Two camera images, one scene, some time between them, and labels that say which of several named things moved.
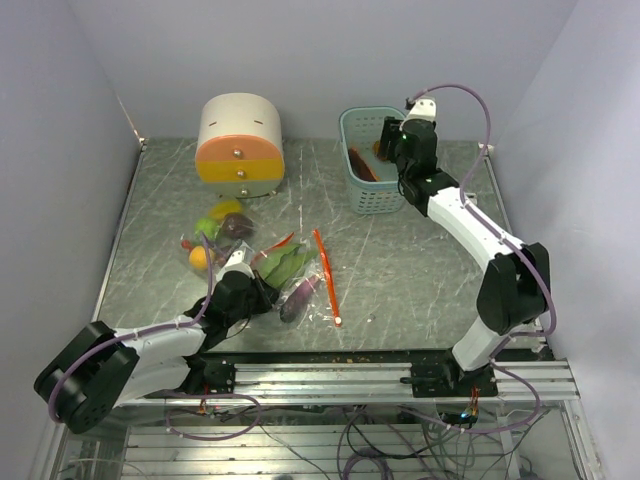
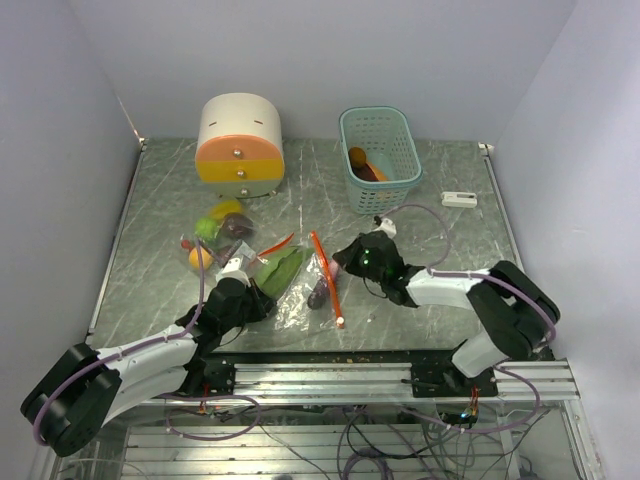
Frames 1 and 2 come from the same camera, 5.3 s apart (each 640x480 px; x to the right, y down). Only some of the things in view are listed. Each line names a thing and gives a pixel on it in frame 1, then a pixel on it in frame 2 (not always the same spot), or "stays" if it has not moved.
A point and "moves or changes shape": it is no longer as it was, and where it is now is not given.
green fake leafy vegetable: (278, 266) stays
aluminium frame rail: (359, 383) stays
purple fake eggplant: (297, 302) → (319, 292)
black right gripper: (392, 133) → (347, 258)
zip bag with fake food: (301, 279) moves or changes shape
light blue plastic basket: (360, 127) stays
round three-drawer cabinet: (239, 145) stays
